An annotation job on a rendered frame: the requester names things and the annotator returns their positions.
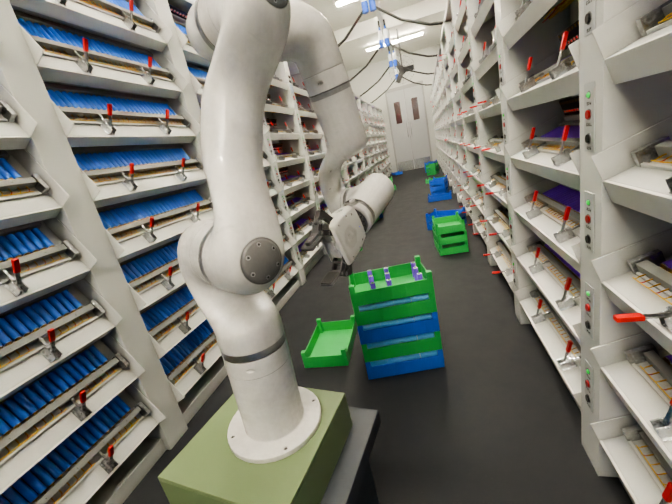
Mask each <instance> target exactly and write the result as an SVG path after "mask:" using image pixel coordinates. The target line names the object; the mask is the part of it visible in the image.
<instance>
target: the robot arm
mask: <svg viewBox="0 0 672 504"><path fill-rule="evenodd" d="M186 33H187V37H188V39H189V42H190V44H191V45H192V47H193V48H194V50H195V51H196V52H197V53H198V54H199V55H200V56H201V57H203V58H204V59H206V60H208V61H210V62H211V64H210V67H209V71H208V74H207V77H206V81H205V84H204V89H203V94H202V99H201V111H200V143H201V156H202V163H203V168H204V172H205V175H206V178H207V182H208V185H209V189H210V193H211V198H212V203H213V212H214V219H204V220H200V221H197V222H195V223H193V224H192V225H190V226H189V227H188V228H187V229H186V230H185V231H184V232H183V233H182V235H181V237H180V239H179V242H178V247H177V256H178V263H179V267H180V270H181V273H182V276H183V278H184V280H185V282H186V285H187V287H188V289H189V290H190V292H191V294H192V296H193V298H194V299H195V301H196V303H197V304H198V306H199V308H200V309H201V311H202V312H203V314H204V315H205V317H206V319H207V320H208V322H209V324H210V325H211V327H212V329H213V331H214V333H215V336H216V339H217V342H218V345H219V348H220V351H221V354H222V358H223V361H224V364H225V367H226V371H227V374H228V377H229V380H230V383H231V387H232V390H233V393H234V396H235V399H236V403H237V406H238V411H237V412H236V414H235V415H234V417H233V418H232V420H231V422H230V424H229V428H228V433H227V438H228V443H229V446H230V448H231V451H232V452H233V453H234V454H235V456H236V457H238V458H239V459H241V460H243V461H246V462H248V463H255V464H264V463H270V462H275V461H278V460H281V459H284V458H286V457H288V456H290V455H292V454H294V453H295V452H297V451H298V450H300V449H301V448H302V447H303V446H304V445H305V444H307V443H308V442H309V440H310V439H311V438H312V437H313V436H314V434H315V432H316V431H317V429H318V427H319V424H320V421H321V407H320V403H319V400H318V398H317V397H316V396H315V395H314V394H313V392H311V391H309V390H308V389H305V388H303V387H299V386H298V384H297V380H296V376H295V372H294V368H293V364H292V360H291V356H290V352H289V347H288V343H287V339H286V335H285V331H284V326H283V323H282V319H281V316H280V314H279V311H278V309H277V308H276V306H275V305H274V303H273V302H272V300H271V299H270V298H269V296H268V295H267V294H266V293H265V291H264V290H266V289H268V288H269V287H270V286H271V285H272V284H274V283H275V281H276V280H277V278H278V277H279V275H280V273H281V271H282V268H283V264H284V256H285V250H284V241H283V236H282V232H281V228H280V224H279V220H278V217H277V214H276V211H275V208H274V204H273V201H272V198H271V195H270V192H269V189H268V185H267V181H266V177H265V171H264V165H263V152H262V146H263V118H264V108H265V103H266V98H267V94H268V91H269V88H270V85H271V82H272V79H273V77H274V74H275V72H276V69H277V67H278V64H279V62H286V61H292V62H294V63H295V64H296V65H297V67H298V70H299V72H300V75H301V77H302V80H303V82H304V85H305V88H306V90H307V93H308V95H309V98H310V101H311V103H312V106H313V108H314V111H315V113H316V116H317V118H318V121H319V123H320V126H321V128H322V131H323V133H324V136H325V138H326V141H327V145H328V148H327V152H326V155H325V157H324V159H323V161H322V164H321V167H320V170H319V186H320V189H321V193H322V195H323V198H324V200H325V203H326V205H327V207H328V209H329V211H330V213H331V215H329V214H327V213H326V212H325V211H323V210H317V211H316V213H315V217H314V218H315V219H314V220H313V223H312V230H311V231H310V236H309V237H308V238H307V240H306V241H305V242H304V244H303V246H302V247H301V248H300V249H301V251H314V249H315V248H316V247H317V246H318V245H319V243H320V242H321V243H322V245H323V247H324V249H325V250H326V252H327V254H328V256H329V258H330V260H331V261H332V269H331V271H329V272H328V273H327V274H326V275H325V277H324V278H323V279H322V281H321V282H320V285H321V286H329V287H332V286H333V285H334V284H335V282H336V281H337V279H338V278H339V277H340V276H349V275H352V273H353V270H352V262H353V261H354V259H355V258H356V256H357V254H358V253H359V251H360V249H361V247H362V245H363V243H364V240H365V237H366V234H365V233H367V232H368V231H369V230H370V228H371V227H372V225H373V224H374V223H375V221H376V220H377V218H378V217H379V216H380V214H381V213H382V211H383V210H384V209H385V207H386V206H387V204H388V203H389V202H390V200H391V199H392V197H393V195H394V185H393V183H392V181H391V180H390V179H389V178H388V177H387V176H385V175H383V174H379V173H374V174H371V175H369V176H368V177H367V178H366V179H365V180H364V181H363V182H362V183H361V184H360V185H358V186H355V187H352V188H347V189H346V188H345V186H344V184H343V181H342V177H341V167H342V164H343V163H344V162H345V161H346V160H348V159H350V158H351V157H353V156H355V155H357V154H358V153H360V152H361V151H362V150H363V149H364V148H365V147H366V144H367V138H366V133H365V129H364V126H363V122H362V119H361V116H360V113H359V110H358V107H357V103H356V100H355V97H354V94H353V90H352V87H351V84H350V81H349V78H348V75H347V72H346V69H345V65H344V62H343V59H342V56H341V53H340V50H339V47H338V44H337V41H336V38H335V35H334V33H333V30H332V28H331V26H330V24H329V22H328V21H327V19H326V18H325V17H324V16H323V15H322V14H321V13H320V12H319V11H318V10H316V9H315V8H313V7H312V6H310V5H308V4H306V3H304V2H302V1H299V0H196V1H195V2H194V4H193V5H192V6H191V8H190V10H189V12H188V15H187V19H186ZM322 220H323V222H322ZM337 264H340V270H337Z"/></svg>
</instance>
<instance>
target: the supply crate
mask: <svg viewBox="0 0 672 504"><path fill-rule="evenodd" d="M414 258H415V264H416V267H418V272H420V273H422V276H423V279H422V280H417V281H415V278H413V275H412V268H411V262H410V263H405V264H400V265H395V266H390V267H388V271H389V273H390V279H391V281H392V285H391V286H387V283H386V279H385V274H384V268H379V269H374V270H371V271H372V275H373V277H374V282H375V285H376V288H375V289H371V286H370V284H369V279H368V274H367V271H364V272H359V273H354V274H353V273H352V275H349V292H350V296H351V301H352V306H353V307H357V306H362V305H368V304H373V303H378V302H384V301H389V300H394V299H400V298H405V297H410V296H416V295H421V294H426V293H431V292H435V291H434V284H433V278H432V272H431V270H426V269H425V267H424V266H423V264H422V263H421V260H420V256H419V255H417V256H414Z"/></svg>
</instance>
